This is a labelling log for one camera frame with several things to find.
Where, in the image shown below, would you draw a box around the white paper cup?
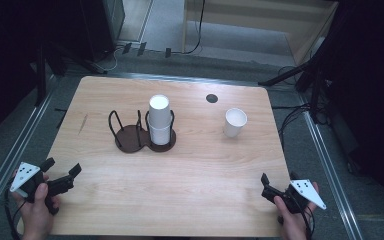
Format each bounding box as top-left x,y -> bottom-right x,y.
222,107 -> 248,138
148,94 -> 173,130
147,120 -> 173,146

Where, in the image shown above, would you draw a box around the black tripod leg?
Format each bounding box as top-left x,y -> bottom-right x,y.
48,41 -> 109,75

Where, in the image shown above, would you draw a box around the black floor cables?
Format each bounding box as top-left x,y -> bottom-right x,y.
271,102 -> 314,143

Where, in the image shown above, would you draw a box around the white floor cable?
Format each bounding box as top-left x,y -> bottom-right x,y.
105,45 -> 128,73

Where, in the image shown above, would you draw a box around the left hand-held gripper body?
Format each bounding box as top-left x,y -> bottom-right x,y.
9,161 -> 75,215

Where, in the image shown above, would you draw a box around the person's right hand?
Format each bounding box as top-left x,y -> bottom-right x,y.
273,181 -> 320,240

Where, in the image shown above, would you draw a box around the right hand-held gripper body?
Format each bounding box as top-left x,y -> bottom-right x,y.
261,178 -> 327,215

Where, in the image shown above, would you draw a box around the black hanging cable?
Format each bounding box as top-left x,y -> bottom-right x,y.
178,0 -> 207,56

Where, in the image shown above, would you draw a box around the black stand leg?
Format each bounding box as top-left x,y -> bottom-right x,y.
257,49 -> 334,88

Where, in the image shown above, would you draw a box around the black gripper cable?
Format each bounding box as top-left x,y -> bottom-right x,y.
301,204 -> 316,240
3,186 -> 28,240

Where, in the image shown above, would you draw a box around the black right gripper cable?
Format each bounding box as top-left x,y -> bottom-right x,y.
301,204 -> 316,240

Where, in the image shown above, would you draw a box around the light wooden shelf unit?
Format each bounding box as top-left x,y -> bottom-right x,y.
181,0 -> 340,67

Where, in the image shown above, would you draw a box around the person's left hand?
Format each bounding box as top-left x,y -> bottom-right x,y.
12,171 -> 62,240

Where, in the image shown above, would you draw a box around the metal floor rail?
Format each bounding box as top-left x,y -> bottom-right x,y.
111,72 -> 264,87
0,74 -> 58,223
298,93 -> 364,240

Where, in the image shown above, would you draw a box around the dark cabinet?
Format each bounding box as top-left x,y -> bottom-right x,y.
78,0 -> 126,63

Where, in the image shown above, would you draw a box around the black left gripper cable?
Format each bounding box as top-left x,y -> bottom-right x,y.
3,186 -> 28,240

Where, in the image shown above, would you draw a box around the dark brown wire cup holder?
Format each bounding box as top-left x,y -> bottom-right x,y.
107,109 -> 178,154

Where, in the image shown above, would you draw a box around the black upright stand post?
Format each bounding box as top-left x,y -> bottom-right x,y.
309,64 -> 326,125

